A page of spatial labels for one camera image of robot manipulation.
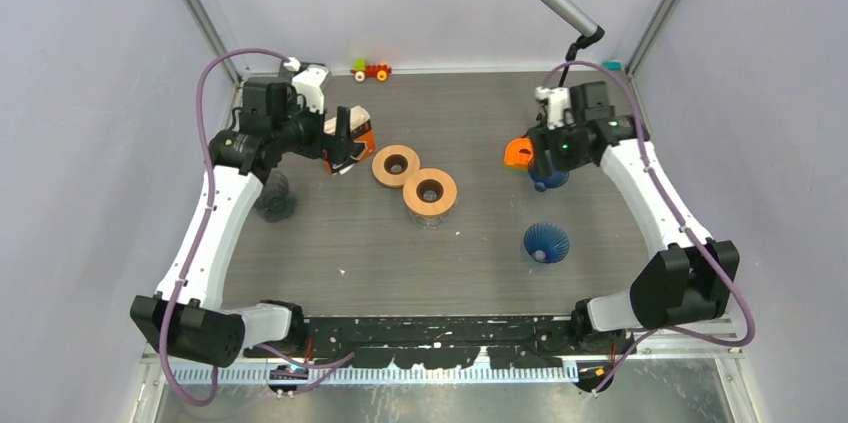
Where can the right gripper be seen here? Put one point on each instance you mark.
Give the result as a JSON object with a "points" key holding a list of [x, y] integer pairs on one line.
{"points": [[543, 139]]}

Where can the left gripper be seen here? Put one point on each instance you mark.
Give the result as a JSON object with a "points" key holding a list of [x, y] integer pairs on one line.
{"points": [[337, 147]]}

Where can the orange coffee filter box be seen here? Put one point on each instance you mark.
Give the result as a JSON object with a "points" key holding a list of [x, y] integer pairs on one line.
{"points": [[361, 129]]}

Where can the blue glass dripper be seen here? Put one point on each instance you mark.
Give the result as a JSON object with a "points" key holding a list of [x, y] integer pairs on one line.
{"points": [[546, 243], [542, 183]]}

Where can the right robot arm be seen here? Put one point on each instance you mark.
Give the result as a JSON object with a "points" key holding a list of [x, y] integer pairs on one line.
{"points": [[688, 276]]}

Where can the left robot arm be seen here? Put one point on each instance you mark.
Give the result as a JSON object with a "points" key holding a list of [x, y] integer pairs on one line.
{"points": [[184, 318]]}

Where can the dark smoky glass dripper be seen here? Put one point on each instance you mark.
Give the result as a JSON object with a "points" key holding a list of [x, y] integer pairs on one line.
{"points": [[276, 201]]}

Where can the clear glass dripper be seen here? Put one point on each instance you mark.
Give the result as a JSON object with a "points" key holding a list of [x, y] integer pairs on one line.
{"points": [[430, 222]]}

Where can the orange plastic holder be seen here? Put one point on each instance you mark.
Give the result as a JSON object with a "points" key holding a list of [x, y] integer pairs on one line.
{"points": [[518, 154]]}

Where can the red toy car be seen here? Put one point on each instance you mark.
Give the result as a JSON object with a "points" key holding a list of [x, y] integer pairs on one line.
{"points": [[362, 70]]}

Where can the teal small block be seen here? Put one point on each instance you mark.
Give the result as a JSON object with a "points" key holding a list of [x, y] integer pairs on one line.
{"points": [[612, 65]]}

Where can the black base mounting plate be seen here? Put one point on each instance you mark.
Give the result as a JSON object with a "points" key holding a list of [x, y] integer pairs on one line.
{"points": [[509, 342]]}

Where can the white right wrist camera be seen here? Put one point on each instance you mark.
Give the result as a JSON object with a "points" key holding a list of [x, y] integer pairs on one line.
{"points": [[557, 108]]}

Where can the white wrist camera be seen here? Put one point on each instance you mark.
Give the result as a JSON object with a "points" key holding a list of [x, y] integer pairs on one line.
{"points": [[309, 81], [557, 108]]}

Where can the wooden ring dripper stand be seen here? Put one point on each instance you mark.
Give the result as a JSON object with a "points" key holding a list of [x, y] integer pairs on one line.
{"points": [[394, 164]]}

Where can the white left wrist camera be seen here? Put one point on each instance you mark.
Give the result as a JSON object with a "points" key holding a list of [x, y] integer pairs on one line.
{"points": [[309, 81]]}

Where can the aluminium frame rail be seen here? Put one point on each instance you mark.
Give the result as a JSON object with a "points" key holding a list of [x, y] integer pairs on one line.
{"points": [[199, 12]]}

